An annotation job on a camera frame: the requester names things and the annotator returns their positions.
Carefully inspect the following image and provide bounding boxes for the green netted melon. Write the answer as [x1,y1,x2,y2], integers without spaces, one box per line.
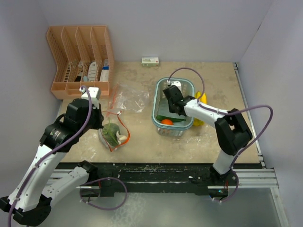
[101,120,120,147]

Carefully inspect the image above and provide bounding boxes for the clear zip bag orange zipper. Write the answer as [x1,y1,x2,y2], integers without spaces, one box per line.
[98,109,131,152]

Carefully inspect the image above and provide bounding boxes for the yellow banana bunch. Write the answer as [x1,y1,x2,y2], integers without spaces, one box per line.
[192,90,208,127]

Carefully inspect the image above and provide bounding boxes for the white garlic bulbs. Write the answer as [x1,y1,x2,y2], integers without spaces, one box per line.
[116,131,128,144]

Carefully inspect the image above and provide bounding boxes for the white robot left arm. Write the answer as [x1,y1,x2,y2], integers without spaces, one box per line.
[0,97,104,227]

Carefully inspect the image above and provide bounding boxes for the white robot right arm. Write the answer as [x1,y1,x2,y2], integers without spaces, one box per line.
[163,85,252,185]

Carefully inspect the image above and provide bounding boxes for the small orange tangerine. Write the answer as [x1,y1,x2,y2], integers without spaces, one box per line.
[161,119,174,125]

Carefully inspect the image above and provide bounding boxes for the green cucumber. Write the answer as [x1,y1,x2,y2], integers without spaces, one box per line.
[156,115,186,123]

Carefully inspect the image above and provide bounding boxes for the light blue plastic basket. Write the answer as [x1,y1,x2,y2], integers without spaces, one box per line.
[151,78,194,137]

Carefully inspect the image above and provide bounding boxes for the white blue box in organizer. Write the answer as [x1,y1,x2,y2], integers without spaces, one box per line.
[99,59,109,82]

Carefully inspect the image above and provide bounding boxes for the small green white box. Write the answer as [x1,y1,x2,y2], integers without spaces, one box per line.
[142,57,159,67]

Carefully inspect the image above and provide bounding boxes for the white bottle in organizer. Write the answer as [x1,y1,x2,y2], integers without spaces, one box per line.
[87,61,98,82]

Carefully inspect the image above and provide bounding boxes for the pink plastic file organizer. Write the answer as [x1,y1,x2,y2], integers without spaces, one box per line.
[46,25,115,100]

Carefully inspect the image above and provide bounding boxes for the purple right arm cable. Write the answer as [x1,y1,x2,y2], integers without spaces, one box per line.
[168,67,274,170]

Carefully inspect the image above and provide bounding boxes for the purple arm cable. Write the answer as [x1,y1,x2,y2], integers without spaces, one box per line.
[8,86,93,227]
[168,67,274,170]

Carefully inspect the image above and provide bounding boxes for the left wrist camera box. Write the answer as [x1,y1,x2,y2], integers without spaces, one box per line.
[79,86,101,108]

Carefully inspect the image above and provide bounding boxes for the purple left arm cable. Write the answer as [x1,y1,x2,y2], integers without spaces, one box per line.
[8,86,93,227]

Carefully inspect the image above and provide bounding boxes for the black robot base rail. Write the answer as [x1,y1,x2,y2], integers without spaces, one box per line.
[78,160,240,197]

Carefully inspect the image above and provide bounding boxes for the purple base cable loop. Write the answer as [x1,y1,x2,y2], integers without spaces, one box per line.
[79,177,129,211]

